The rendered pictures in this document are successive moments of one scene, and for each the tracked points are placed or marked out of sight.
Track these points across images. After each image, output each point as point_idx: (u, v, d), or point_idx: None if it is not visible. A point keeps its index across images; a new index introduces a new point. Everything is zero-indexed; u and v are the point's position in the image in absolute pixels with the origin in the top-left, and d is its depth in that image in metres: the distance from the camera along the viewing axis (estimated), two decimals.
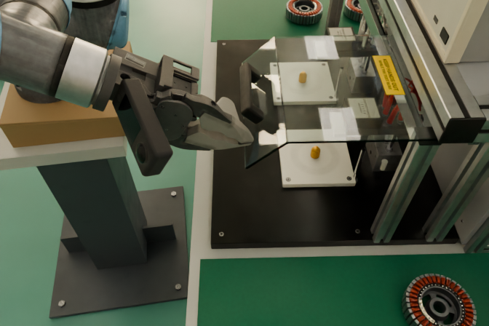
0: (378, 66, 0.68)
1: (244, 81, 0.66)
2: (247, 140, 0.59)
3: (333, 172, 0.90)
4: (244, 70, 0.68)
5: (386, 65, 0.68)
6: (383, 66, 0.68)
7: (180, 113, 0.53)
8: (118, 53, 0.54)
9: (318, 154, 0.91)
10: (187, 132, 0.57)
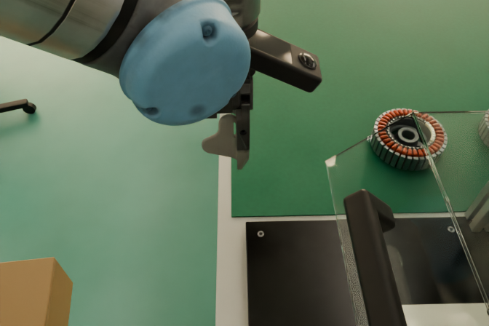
0: None
1: (372, 257, 0.24)
2: None
3: None
4: (364, 218, 0.26)
5: None
6: None
7: None
8: None
9: None
10: None
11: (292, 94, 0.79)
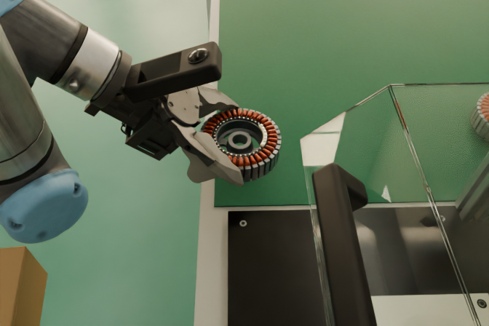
0: None
1: (338, 233, 0.22)
2: None
3: None
4: (332, 192, 0.24)
5: None
6: None
7: (189, 91, 0.54)
8: None
9: None
10: (193, 134, 0.52)
11: (280, 83, 0.77)
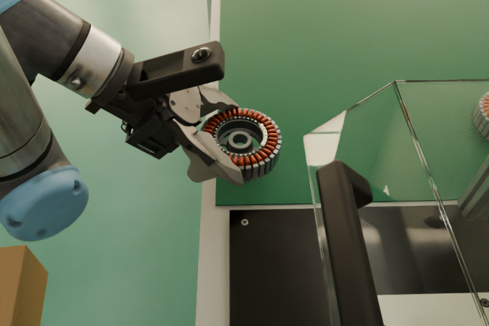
0: None
1: (343, 230, 0.22)
2: None
3: None
4: (337, 189, 0.24)
5: None
6: None
7: (191, 90, 0.54)
8: None
9: None
10: (195, 133, 0.52)
11: (281, 81, 0.77)
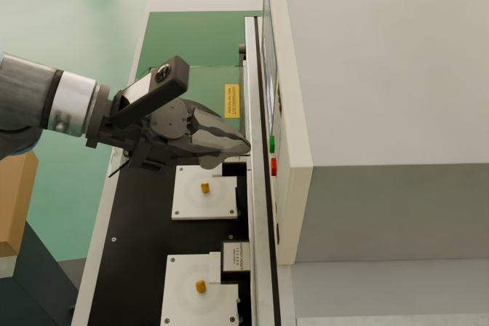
0: (226, 93, 0.83)
1: None
2: (245, 145, 0.59)
3: (217, 311, 0.84)
4: None
5: (233, 92, 0.84)
6: (230, 93, 0.83)
7: (176, 105, 0.56)
8: None
9: (202, 289, 0.85)
10: (190, 139, 0.55)
11: None
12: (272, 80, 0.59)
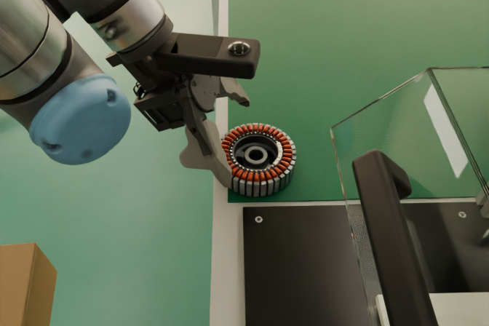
0: None
1: (388, 223, 0.21)
2: (247, 105, 0.63)
3: None
4: (378, 180, 0.22)
5: None
6: None
7: (213, 76, 0.54)
8: None
9: None
10: (203, 120, 0.52)
11: (292, 76, 0.75)
12: None
